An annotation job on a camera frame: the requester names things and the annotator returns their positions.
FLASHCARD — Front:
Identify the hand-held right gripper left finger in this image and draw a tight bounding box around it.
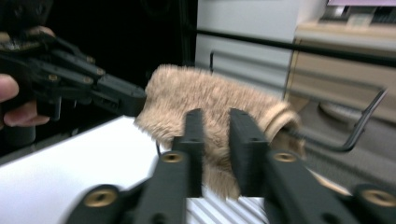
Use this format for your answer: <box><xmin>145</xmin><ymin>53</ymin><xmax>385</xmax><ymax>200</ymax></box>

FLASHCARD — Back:
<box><xmin>172</xmin><ymin>107</ymin><xmax>205</xmax><ymax>199</ymax></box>

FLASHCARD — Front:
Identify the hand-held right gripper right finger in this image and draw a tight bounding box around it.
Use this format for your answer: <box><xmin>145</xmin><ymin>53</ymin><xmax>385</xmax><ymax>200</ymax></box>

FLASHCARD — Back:
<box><xmin>229</xmin><ymin>107</ymin><xmax>271</xmax><ymax>198</ymax></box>

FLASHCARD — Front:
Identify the tan fuzzy sock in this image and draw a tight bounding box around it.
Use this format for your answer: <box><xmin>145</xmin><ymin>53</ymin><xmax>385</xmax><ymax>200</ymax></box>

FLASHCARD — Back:
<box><xmin>134</xmin><ymin>63</ymin><xmax>307</xmax><ymax>201</ymax></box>

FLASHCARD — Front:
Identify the black wire rack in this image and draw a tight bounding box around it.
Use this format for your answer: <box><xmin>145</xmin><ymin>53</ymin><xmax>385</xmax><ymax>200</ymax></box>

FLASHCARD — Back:
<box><xmin>155</xmin><ymin>28</ymin><xmax>396</xmax><ymax>157</ymax></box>

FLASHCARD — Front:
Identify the wooden desk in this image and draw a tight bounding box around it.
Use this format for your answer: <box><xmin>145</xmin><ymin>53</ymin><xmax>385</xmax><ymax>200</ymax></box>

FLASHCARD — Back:
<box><xmin>283</xmin><ymin>21</ymin><xmax>396</xmax><ymax>126</ymax></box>

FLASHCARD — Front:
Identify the white cabinet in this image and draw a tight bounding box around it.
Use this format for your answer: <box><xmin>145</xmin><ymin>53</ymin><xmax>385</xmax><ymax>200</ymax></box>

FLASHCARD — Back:
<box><xmin>195</xmin><ymin>0</ymin><xmax>329</xmax><ymax>96</ymax></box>

